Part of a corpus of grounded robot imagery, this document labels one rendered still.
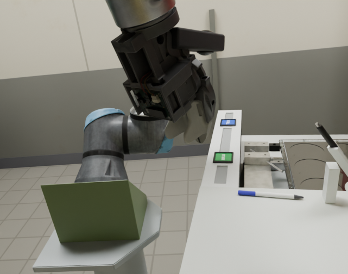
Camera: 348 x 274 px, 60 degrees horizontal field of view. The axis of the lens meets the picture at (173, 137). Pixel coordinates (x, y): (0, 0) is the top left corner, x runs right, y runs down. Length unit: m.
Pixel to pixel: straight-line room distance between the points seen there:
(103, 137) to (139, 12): 0.56
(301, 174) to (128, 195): 0.49
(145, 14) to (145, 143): 0.55
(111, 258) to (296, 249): 0.45
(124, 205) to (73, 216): 0.14
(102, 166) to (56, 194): 0.13
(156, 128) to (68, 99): 2.14
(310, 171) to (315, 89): 1.97
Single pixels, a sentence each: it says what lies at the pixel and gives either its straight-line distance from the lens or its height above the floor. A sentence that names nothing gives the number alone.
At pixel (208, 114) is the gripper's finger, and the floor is 1.23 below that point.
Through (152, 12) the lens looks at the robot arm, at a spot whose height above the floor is 1.38.
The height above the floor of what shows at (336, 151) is 1.09.
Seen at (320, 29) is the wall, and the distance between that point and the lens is 2.80.
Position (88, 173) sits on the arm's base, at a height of 1.00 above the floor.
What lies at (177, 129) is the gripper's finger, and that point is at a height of 1.21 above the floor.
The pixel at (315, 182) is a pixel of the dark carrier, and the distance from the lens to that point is 0.92.
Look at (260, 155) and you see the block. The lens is 1.01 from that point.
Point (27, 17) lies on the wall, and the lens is 2.93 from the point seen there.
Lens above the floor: 1.39
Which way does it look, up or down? 24 degrees down
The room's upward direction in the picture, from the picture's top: 7 degrees counter-clockwise
